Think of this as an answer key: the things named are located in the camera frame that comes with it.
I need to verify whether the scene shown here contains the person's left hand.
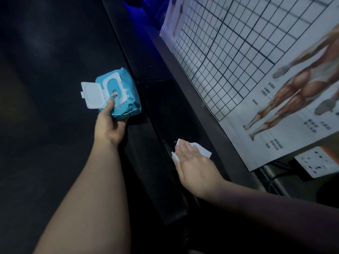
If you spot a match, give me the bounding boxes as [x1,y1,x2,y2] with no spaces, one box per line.
[94,97,128,148]

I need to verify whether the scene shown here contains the person's right hand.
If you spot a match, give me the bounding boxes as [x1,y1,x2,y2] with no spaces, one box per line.
[175,141,225,200]

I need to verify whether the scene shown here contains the white wet wipe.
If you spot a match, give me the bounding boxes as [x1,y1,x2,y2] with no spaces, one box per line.
[171,138,212,164]

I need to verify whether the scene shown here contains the blue wet wipes pack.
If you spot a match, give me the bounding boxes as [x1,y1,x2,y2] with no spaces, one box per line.
[81,67,142,120]

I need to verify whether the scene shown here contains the person's right forearm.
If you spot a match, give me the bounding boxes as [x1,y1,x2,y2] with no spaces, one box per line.
[203,180,339,254]

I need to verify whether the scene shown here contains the person's left forearm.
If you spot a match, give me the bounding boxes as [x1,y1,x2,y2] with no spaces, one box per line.
[33,139,131,254]

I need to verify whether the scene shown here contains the white power socket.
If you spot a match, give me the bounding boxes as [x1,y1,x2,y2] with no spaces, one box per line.
[294,146,339,179]

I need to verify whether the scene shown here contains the black ledge rail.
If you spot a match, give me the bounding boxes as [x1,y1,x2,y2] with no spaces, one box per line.
[101,0,265,225]

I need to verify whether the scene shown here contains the black cable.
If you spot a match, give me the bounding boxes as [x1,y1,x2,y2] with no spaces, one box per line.
[261,160,305,195]

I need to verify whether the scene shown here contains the anatomy grid wall poster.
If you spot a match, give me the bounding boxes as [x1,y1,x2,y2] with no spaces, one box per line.
[159,0,339,172]

